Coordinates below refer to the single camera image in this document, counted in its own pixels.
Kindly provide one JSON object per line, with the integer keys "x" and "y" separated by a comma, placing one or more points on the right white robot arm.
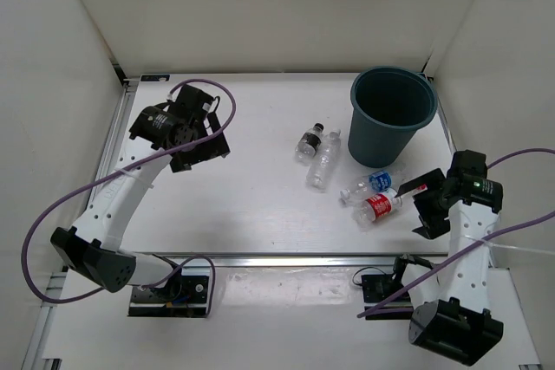
{"x": 452, "y": 316}

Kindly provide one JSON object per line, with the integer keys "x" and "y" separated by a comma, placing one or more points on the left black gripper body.
{"x": 199, "y": 133}

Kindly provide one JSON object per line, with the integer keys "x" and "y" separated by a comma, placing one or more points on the red label plastic bottle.
{"x": 377, "y": 207}

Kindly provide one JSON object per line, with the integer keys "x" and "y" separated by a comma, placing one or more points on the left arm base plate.
{"x": 185, "y": 295}

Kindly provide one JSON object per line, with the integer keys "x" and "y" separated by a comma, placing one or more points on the blue label plastic bottle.
{"x": 367, "y": 186}

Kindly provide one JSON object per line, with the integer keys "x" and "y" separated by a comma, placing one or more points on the dark teal plastic bin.
{"x": 390, "y": 105}

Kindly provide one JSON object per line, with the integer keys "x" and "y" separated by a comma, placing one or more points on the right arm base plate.
{"x": 376, "y": 285}

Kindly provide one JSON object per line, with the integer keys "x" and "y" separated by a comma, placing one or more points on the black label plastic bottle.
{"x": 309, "y": 143}

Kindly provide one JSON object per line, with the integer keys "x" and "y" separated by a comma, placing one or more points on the aluminium table frame rail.
{"x": 285, "y": 254}

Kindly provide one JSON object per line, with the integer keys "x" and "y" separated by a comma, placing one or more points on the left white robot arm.
{"x": 92, "y": 245}

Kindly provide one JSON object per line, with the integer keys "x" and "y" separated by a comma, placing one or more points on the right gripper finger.
{"x": 426, "y": 182}
{"x": 433, "y": 225}

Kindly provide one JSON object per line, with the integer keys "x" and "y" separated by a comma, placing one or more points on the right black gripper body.
{"x": 431, "y": 201}

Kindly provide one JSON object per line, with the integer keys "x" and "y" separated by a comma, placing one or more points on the clear unlabeled plastic bottle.
{"x": 325, "y": 161}

